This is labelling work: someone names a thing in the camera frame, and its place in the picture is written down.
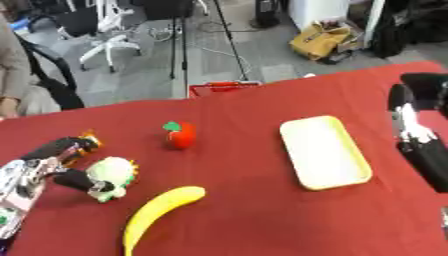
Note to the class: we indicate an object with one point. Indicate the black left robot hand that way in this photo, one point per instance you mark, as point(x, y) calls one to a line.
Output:
point(55, 146)

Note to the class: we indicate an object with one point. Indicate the white cabinet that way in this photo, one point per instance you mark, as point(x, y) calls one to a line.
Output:
point(318, 11)

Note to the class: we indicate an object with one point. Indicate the black bag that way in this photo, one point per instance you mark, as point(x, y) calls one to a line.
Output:
point(408, 23)

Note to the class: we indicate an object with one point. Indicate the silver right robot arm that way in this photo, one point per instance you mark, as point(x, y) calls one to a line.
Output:
point(444, 221)

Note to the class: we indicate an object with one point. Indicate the black chair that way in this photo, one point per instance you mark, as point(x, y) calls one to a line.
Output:
point(55, 83)

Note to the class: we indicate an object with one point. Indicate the person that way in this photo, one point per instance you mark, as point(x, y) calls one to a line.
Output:
point(11, 66)

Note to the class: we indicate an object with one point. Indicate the black round stand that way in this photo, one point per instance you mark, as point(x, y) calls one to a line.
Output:
point(265, 13)

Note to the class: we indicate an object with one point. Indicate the white office chair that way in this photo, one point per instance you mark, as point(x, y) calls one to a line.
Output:
point(108, 40)

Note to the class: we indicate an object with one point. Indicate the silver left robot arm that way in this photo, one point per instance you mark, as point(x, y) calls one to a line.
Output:
point(20, 193)

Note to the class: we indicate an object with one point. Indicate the black tripod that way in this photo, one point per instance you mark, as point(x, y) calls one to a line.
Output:
point(184, 40)

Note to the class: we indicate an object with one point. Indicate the pale yellow tray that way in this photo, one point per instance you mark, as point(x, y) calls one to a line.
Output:
point(324, 153)

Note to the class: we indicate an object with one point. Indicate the orange toy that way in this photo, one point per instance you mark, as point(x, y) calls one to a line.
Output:
point(90, 141)

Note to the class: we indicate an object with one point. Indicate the yellow toy banana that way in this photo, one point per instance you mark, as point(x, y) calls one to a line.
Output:
point(157, 208)

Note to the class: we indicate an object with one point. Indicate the tan cardboard box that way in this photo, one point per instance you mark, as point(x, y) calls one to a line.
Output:
point(318, 40)

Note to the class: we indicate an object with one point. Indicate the red toy tomato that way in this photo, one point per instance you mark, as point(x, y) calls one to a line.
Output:
point(181, 135)

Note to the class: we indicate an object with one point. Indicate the red basket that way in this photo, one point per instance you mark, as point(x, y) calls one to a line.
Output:
point(224, 87)

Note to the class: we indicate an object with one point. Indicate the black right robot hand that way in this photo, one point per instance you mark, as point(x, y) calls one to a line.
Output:
point(429, 160)

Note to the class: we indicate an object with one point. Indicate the white and green soft toy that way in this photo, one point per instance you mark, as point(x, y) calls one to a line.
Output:
point(114, 171)

